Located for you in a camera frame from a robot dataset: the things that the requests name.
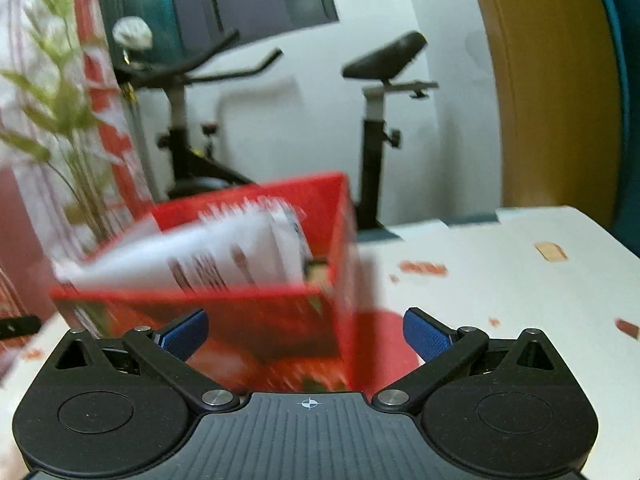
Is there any white bamboo print curtain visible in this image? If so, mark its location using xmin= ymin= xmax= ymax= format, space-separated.
xmin=0 ymin=0 xmax=156 ymax=261

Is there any blue panel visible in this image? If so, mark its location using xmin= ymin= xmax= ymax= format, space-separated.
xmin=587 ymin=0 xmax=640 ymax=261

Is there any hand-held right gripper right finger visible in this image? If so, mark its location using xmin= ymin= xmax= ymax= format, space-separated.
xmin=371 ymin=307 xmax=560 ymax=414

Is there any black exercise bike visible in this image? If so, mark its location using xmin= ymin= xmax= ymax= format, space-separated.
xmin=112 ymin=30 xmax=441 ymax=231

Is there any red strawberry print box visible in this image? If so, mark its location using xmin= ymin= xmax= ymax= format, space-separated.
xmin=49 ymin=172 xmax=361 ymax=393

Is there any white crumpled wad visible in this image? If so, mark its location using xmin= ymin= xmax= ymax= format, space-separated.
xmin=112 ymin=16 xmax=153 ymax=52

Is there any wooden door frame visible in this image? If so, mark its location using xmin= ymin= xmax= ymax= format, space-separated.
xmin=465 ymin=0 xmax=626 ymax=226

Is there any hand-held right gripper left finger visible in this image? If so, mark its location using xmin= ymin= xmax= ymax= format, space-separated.
xmin=52 ymin=309 xmax=242 ymax=414

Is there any white pink tissue packet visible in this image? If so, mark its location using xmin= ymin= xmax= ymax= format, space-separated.
xmin=54 ymin=199 xmax=310 ymax=293

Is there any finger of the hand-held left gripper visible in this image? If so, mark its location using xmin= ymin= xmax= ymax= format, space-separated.
xmin=0 ymin=314 xmax=43 ymax=339

